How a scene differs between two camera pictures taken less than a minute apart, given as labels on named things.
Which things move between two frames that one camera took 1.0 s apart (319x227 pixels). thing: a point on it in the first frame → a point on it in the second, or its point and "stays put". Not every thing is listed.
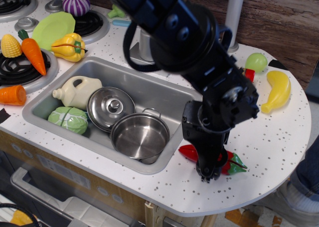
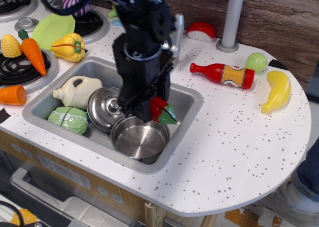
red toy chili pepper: (234, 165) → (161, 112)
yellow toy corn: (10, 47) stays put
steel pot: (141, 135) stays put
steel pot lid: (107, 105) stays put
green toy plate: (50, 28) stays put
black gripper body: (211, 146) → (139, 67)
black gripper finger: (204, 172) → (143, 111)
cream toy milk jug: (77, 96) stays put
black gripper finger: (222, 161) → (163, 87)
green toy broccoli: (115, 12) stays put
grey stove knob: (26, 23) stays put
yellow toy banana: (281, 89) stays put
